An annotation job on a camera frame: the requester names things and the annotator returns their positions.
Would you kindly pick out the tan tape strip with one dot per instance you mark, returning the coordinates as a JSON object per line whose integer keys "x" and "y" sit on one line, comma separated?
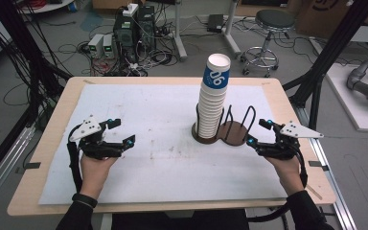
{"x": 314, "y": 192}

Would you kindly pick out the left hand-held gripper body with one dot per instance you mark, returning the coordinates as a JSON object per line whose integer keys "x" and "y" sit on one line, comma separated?
{"x": 84, "y": 128}

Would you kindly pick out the aluminium rail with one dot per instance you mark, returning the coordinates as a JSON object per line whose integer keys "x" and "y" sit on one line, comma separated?
{"x": 329, "y": 179}
{"x": 6, "y": 159}

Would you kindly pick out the white platform board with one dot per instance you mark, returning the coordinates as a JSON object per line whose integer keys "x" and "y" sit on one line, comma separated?
{"x": 348, "y": 105}

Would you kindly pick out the white table mat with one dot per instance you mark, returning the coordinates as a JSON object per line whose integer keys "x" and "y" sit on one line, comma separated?
{"x": 159, "y": 179}

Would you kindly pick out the white desk leg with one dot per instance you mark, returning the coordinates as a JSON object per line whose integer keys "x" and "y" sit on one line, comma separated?
{"x": 231, "y": 32}
{"x": 179, "y": 35}

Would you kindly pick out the round white table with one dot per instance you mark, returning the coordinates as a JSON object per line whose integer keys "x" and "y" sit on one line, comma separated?
{"x": 51, "y": 7}

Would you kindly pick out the black computer tower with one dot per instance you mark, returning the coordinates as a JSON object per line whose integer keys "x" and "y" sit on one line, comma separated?
{"x": 126, "y": 35}
{"x": 147, "y": 25}

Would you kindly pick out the person's right hand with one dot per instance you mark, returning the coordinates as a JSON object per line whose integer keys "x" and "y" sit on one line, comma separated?
{"x": 289, "y": 174}

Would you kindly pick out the white power strip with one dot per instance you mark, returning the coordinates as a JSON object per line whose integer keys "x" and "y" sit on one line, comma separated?
{"x": 130, "y": 10}

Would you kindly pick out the stack of white paper cups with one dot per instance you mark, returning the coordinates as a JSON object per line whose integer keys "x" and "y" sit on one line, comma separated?
{"x": 213, "y": 102}

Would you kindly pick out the black round stool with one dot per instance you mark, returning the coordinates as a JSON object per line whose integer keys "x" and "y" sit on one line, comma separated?
{"x": 273, "y": 19}

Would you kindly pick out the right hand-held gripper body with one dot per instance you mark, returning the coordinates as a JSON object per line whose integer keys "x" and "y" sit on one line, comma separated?
{"x": 295, "y": 131}

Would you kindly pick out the black wristband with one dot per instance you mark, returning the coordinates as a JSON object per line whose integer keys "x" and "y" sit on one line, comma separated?
{"x": 84, "y": 200}

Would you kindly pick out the person's left hand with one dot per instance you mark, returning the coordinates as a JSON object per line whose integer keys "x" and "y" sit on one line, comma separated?
{"x": 94, "y": 174}

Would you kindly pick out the grey power supply unit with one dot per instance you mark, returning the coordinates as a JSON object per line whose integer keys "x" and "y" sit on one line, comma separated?
{"x": 95, "y": 44}
{"x": 108, "y": 46}

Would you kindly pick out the black tape piece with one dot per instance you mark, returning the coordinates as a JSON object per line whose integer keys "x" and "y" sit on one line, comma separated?
{"x": 316, "y": 164}
{"x": 32, "y": 165}

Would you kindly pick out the person's dark clothing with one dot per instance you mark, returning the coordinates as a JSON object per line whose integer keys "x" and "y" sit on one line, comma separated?
{"x": 179, "y": 223}

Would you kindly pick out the black flat box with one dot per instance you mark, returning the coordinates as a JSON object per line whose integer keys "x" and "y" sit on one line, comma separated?
{"x": 215, "y": 23}

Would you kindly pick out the brown cardboard box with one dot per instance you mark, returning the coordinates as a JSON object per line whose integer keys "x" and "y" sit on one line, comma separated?
{"x": 313, "y": 19}

